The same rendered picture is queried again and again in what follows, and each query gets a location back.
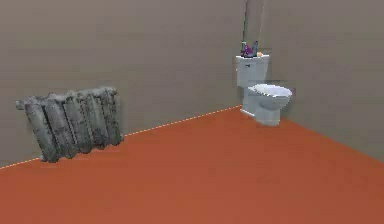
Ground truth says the white toilet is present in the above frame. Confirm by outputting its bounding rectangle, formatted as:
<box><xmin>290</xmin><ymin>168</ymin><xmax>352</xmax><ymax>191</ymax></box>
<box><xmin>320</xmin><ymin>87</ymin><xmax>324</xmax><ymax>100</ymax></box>
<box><xmin>234</xmin><ymin>53</ymin><xmax>294</xmax><ymax>127</ymax></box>

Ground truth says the purple spray bottle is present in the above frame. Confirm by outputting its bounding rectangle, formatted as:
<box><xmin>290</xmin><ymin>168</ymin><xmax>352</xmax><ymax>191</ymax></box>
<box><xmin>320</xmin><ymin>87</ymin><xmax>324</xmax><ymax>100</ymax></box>
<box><xmin>240</xmin><ymin>40</ymin><xmax>254</xmax><ymax>58</ymax></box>

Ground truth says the grey ribbed radiator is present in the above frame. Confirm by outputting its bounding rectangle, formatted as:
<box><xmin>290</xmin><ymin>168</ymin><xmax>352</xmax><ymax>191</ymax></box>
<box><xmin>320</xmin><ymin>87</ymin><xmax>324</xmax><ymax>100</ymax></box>
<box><xmin>15</xmin><ymin>86</ymin><xmax>125</xmax><ymax>164</ymax></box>

